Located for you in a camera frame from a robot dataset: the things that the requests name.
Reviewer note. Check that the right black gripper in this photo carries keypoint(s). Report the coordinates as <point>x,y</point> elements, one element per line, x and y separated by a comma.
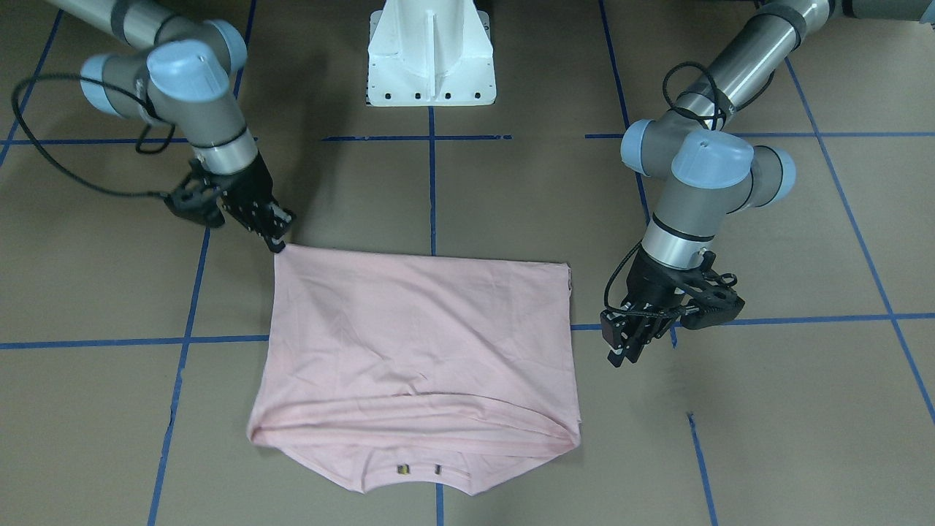
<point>250,187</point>

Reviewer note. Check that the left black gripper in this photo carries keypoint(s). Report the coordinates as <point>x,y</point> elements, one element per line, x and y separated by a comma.
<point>652,283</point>

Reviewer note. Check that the pink Snoopy t-shirt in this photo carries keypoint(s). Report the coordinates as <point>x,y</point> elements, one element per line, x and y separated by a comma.
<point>385,369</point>

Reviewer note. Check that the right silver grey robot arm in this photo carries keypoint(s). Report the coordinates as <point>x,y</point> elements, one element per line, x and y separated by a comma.
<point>180,77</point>

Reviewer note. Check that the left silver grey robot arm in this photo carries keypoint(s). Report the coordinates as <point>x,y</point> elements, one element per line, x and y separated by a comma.
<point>709,174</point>

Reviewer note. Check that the blue tape line crosswise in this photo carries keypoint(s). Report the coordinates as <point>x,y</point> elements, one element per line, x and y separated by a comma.
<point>250,338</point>

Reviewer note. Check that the blue tape line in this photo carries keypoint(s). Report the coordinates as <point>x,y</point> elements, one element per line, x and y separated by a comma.
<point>12,136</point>
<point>855,226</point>
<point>673,388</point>

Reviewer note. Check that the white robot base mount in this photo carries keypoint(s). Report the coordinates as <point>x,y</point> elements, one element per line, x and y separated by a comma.
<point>430,53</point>

